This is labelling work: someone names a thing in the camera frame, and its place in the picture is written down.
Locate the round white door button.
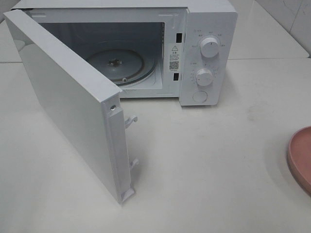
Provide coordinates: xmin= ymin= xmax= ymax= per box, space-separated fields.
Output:
xmin=192 ymin=91 xmax=207 ymax=103

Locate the white microwave knob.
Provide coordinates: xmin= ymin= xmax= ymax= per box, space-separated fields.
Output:
xmin=195 ymin=68 xmax=214 ymax=87
xmin=199 ymin=35 xmax=221 ymax=58

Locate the white microwave door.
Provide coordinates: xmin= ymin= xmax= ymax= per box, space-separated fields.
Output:
xmin=4 ymin=10 xmax=138 ymax=203

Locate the pink round plate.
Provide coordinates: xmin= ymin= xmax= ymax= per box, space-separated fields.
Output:
xmin=286 ymin=126 xmax=311 ymax=196

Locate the glass microwave turntable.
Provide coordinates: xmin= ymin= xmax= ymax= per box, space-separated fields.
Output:
xmin=86 ymin=49 xmax=144 ymax=85

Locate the white warning label sticker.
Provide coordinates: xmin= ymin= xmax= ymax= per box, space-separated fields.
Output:
xmin=168 ymin=43 xmax=181 ymax=72

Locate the white microwave oven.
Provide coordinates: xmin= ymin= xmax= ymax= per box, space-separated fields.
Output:
xmin=10 ymin=0 xmax=238 ymax=106

